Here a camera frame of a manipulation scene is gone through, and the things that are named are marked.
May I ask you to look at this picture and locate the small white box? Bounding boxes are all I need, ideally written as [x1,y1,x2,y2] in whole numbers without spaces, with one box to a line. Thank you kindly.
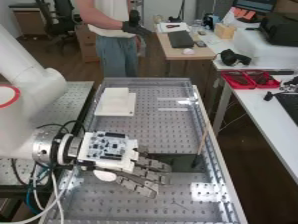
[93,87,137,118]

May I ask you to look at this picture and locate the person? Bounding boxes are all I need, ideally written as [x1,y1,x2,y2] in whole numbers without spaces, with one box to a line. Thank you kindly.
[75,0,155,78]

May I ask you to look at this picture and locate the white desk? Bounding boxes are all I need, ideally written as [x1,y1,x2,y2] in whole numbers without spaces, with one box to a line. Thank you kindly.
[197,19,298,76]
[212,74,298,184]

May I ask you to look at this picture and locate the black cable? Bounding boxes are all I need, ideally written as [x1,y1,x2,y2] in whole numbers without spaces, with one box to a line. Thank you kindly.
[38,120,87,136]

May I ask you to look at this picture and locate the wooden cabinet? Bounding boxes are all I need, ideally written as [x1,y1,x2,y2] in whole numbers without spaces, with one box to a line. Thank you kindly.
[8,4,48,38]

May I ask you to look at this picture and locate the clear box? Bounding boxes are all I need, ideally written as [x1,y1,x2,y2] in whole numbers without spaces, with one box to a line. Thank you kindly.
[44,77,250,224]

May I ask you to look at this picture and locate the black case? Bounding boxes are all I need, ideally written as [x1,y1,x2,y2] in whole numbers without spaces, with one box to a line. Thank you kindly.
[258,13,298,47]

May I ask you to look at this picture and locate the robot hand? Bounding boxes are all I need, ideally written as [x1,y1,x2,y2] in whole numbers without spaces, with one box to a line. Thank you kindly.
[76,130,173,199]

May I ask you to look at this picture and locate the cardboard box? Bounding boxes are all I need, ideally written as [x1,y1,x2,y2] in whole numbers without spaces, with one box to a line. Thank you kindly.
[73,23,101,64]

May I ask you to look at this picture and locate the white cable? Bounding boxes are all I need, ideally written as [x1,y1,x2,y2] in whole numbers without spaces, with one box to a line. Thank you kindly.
[18,166,79,224]

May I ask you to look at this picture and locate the black plate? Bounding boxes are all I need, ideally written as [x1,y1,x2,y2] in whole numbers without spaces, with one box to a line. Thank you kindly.
[144,152,211,174]

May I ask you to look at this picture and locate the red tray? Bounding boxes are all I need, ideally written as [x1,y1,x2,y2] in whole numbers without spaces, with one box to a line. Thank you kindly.
[245,69,282,89]
[220,69,258,90]

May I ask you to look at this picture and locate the black headphones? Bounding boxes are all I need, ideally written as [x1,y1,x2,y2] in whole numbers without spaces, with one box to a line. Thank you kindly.
[220,48,253,67]

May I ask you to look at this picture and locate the wooden desk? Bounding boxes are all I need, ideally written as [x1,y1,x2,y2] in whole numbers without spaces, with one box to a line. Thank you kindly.
[155,22,218,98]

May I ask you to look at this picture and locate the small wooden box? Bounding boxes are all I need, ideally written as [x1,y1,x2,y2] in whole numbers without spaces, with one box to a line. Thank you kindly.
[215,22,237,40]

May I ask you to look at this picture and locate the black office chair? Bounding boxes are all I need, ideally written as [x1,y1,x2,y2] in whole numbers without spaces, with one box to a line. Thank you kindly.
[35,0,77,38]

